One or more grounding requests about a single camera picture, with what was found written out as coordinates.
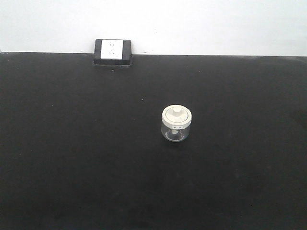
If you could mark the glass jar with white lid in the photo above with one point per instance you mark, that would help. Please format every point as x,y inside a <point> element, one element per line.
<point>176,121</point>

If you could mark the black white power socket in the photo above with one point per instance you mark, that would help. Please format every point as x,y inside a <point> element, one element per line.
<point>112,52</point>

